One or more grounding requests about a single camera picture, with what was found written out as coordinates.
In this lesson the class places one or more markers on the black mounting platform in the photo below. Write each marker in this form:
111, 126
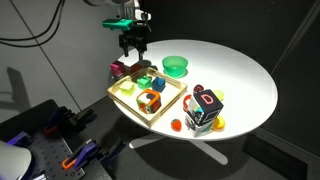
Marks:
33, 116

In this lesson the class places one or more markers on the green plastic bowl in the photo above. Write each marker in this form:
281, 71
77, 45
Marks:
175, 65

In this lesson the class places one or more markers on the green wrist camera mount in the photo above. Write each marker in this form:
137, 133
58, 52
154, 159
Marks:
116, 23

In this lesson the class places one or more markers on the dark red toy ball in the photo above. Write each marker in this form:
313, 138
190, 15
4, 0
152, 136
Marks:
198, 88

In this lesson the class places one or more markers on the yellow orange toy fruit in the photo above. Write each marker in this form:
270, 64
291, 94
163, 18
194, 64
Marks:
219, 124

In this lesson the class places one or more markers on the orange fabric cube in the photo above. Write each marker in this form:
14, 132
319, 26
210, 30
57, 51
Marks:
149, 101

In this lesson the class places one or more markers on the grey perforated board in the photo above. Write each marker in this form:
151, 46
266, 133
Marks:
50, 156

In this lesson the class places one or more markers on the pink toy block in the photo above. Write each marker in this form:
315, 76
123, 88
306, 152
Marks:
117, 68

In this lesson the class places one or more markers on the small purple clamp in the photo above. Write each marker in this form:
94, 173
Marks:
20, 138

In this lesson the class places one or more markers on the red round toy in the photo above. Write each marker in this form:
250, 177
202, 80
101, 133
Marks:
186, 103

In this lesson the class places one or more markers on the red toy strawberry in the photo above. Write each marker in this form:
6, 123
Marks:
176, 125

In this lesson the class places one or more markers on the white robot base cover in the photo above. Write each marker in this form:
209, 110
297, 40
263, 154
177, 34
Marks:
13, 163

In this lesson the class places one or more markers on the black fabric letter cube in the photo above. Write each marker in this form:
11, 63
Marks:
208, 100

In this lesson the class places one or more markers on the lime toy block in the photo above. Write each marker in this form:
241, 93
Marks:
127, 88

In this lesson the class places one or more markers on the yellow round toy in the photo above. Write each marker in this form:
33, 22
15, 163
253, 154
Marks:
219, 95

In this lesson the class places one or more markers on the blue toy block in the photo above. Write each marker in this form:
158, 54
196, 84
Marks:
158, 84

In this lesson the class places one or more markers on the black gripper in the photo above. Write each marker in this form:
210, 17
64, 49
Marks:
133, 38

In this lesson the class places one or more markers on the green toy block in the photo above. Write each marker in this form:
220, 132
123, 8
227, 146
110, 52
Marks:
144, 82

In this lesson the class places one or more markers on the wooden tray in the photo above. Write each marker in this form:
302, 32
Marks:
173, 90

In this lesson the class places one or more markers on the purple and black clamp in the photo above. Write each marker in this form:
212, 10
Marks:
56, 121

